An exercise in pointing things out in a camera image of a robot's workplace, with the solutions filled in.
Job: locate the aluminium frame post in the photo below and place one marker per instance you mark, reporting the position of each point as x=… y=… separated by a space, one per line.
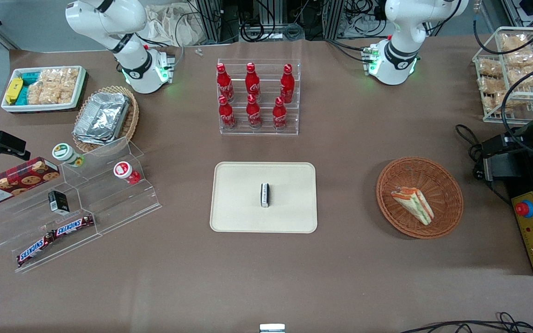
x=211 y=18
x=336 y=18

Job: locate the clear acrylic bottle rack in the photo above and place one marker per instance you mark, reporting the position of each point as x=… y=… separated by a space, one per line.
x=259 y=132

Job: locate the grey black power box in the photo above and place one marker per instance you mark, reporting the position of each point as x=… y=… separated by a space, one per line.
x=505 y=167

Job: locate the small black box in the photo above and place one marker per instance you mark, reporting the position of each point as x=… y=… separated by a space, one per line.
x=58 y=202

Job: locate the small black white packet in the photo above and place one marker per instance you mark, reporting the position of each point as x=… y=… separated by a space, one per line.
x=265 y=195

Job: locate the light oval wicker basket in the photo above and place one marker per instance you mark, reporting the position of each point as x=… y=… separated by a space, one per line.
x=132 y=120

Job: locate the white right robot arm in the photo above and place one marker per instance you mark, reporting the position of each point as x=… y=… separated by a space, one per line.
x=132 y=69

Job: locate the aluminium foil container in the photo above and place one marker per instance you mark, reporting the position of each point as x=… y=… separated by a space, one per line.
x=102 y=118

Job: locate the red cola bottle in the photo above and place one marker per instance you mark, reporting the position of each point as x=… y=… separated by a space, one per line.
x=225 y=85
x=279 y=116
x=287 y=85
x=252 y=83
x=253 y=114
x=227 y=115

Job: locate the beige cloth bag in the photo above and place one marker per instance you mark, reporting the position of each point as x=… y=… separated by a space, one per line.
x=169 y=25

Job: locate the red tartan cookie box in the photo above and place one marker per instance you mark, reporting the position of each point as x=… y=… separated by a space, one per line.
x=16 y=182

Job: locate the small white box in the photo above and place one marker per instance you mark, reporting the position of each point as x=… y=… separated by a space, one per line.
x=272 y=329

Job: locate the cream plastic tray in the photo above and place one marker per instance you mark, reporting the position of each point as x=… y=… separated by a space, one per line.
x=238 y=199

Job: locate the yellow snack packet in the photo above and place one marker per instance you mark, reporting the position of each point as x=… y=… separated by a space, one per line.
x=14 y=90

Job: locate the white plastic bin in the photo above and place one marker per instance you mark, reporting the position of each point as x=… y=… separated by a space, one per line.
x=44 y=107

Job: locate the teal snack packet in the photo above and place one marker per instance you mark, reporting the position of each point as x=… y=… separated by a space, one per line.
x=29 y=77
x=22 y=96

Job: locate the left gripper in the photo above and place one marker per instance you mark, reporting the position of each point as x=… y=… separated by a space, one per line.
x=519 y=137

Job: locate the brown round wicker basket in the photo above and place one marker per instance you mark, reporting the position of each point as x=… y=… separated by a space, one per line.
x=442 y=185

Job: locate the red lid yogurt cup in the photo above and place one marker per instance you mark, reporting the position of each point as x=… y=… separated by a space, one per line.
x=121 y=169

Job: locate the Snickers chocolate bar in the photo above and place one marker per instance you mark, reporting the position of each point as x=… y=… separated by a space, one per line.
x=33 y=250
x=73 y=226

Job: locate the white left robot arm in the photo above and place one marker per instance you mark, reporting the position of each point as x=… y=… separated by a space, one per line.
x=398 y=64

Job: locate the green lid yogurt cup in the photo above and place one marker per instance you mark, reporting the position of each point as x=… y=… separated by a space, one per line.
x=63 y=151

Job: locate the triangular sandwich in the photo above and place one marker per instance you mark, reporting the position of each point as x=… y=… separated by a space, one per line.
x=414 y=203

